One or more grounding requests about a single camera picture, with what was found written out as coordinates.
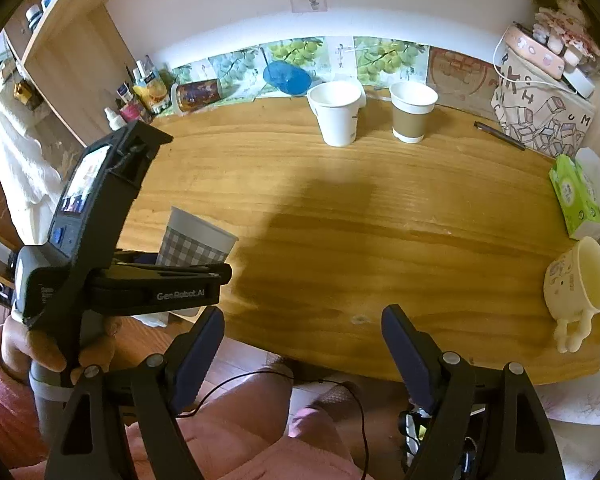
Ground grey checkered paper cup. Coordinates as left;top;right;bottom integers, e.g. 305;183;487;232
156;206;238;266

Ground dark patterned lying cup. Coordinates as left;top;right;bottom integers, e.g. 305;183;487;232
170;79;222;116

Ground blue plastic cup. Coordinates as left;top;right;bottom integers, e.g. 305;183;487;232
263;61;312;96

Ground white paper cup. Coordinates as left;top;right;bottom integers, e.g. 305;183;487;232
306;78;366;148

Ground brown sleeved paper cup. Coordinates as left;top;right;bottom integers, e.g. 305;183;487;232
389;80;439;144

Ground person's left hand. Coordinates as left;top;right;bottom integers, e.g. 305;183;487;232
1;316;122;382

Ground white curtain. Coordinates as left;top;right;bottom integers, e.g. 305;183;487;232
536;370;600;479

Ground white cloth on furniture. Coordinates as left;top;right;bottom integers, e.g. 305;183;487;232
0;60;62;245

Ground white spray bottle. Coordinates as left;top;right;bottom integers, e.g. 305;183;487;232
104;107;126;131

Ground pink container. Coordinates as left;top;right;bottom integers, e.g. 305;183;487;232
117;82;150;122

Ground cream ceramic mug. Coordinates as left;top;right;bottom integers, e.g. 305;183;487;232
543;236;600;353

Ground yellow tube pack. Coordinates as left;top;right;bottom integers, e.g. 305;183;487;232
132;55;171;116

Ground wooden bookshelf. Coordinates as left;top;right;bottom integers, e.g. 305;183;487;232
4;0;134;145

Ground green tissue box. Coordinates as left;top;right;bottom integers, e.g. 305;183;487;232
548;148;600;240

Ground dark pen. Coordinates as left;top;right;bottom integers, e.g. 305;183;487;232
474;122;526;151

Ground grape picture cards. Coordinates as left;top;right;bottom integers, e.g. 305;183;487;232
171;36;430;104

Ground printed letter box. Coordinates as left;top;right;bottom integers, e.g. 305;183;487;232
491;48;596;157

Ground pink device box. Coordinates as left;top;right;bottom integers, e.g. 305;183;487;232
504;24;565;80

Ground brown-haired rag doll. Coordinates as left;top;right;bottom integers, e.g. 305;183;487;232
532;0;600;72

